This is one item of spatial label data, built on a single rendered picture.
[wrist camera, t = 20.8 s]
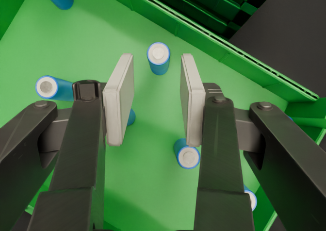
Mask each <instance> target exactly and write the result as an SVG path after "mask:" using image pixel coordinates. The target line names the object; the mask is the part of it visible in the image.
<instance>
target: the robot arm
mask: <svg viewBox="0 0 326 231"><path fill-rule="evenodd" d="M72 90H73V98H74V102H73V105H72V107H70V108H64V109H57V104H56V102H53V101H49V100H41V101H36V102H34V103H32V104H30V105H28V106H27V107H26V108H24V109H23V110H22V111H21V112H19V113H18V114H17V115H16V116H15V117H13V118H12V119H11V120H10V121H8V122H7V123H6V124H5V125H3V126H2V127H1V128H0V231H11V229H12V228H13V226H14V225H15V224H16V222H17V221H18V219H19V218H20V217H21V215H22V214H23V212H24V211H25V209H26V208H27V206H28V205H29V204H30V202H31V201H32V199H33V198H34V196H35V195H36V193H37V192H38V190H39V189H40V188H41V186H42V185H43V183H44V182H45V180H46V179H47V177H48V176H49V175H50V173H51V172H52V170H53V169H54V172H53V175H52V178H51V182H50V185H49V189H48V191H42V192H40V193H39V195H38V198H37V201H36V204H35V207H34V210H33V213H32V216H31V219H30V222H29V225H28V228H27V231H114V230H104V229H103V220H104V185H105V151H106V144H105V136H106V140H107V144H109V146H120V144H122V142H123V138H124V134H125V130H126V126H127V122H128V119H129V115H130V109H131V105H132V101H133V97H134V68H133V55H132V54H131V53H123V55H121V57H120V59H119V61H118V63H117V65H116V67H115V69H114V71H113V73H112V74H111V76H110V78H109V80H108V82H99V81H96V80H81V81H77V82H74V83H73V84H72ZM180 101H181V108H182V115H183V123H184V130H185V138H186V145H188V146H189V147H199V146H200V145H202V146H201V156H200V167H199V177H198V187H197V195H196V209H195V219H194V230H177V231H255V226H254V219H253V213H252V206H251V200H250V195H249V193H245V190H244V182H243V174H242V166H241V158H240V151H239V150H243V154H244V157H245V159H246V161H247V162H248V164H249V166H250V168H251V169H252V171H253V173H254V175H255V176H256V178H257V180H258V182H259V183H260V185H261V187H262V189H263V190H264V192H265V194H266V195H267V197H268V199H269V201H270V202H271V204H272V206H273V208H274V210H275V212H276V213H277V215H278V217H279V219H280V220H281V222H282V224H283V226H284V227H285V229H286V231H326V152H325V151H324V150H323V149H322V148H321V147H320V146H319V145H318V144H316V143H315V142H314V141H313V140H312V139H311V138H310V137H309V136H308V135H307V134H306V133H305V132H304V131H303V130H302V129H301V128H300V127H299V126H298V125H297V124H296V123H294V122H293V121H292V120H291V119H290V118H289V117H288V116H287V115H286V114H285V113H284V112H283V111H282V110H281V109H280V108H279V107H277V106H276V105H274V104H271V103H270V102H265V101H263V102H254V103H252V104H251V105H250V108H249V110H244V109H238V108H235V107H234V104H233V101H232V100H231V99H229V98H226V97H225V96H224V94H223V93H222V90H221V88H220V86H219V85H217V84H215V83H214V82H202V81H201V78H200V75H199V72H198V70H197V67H196V64H195V61H194V58H193V56H192V55H191V54H190V53H183V55H181V69H180Z"/></svg>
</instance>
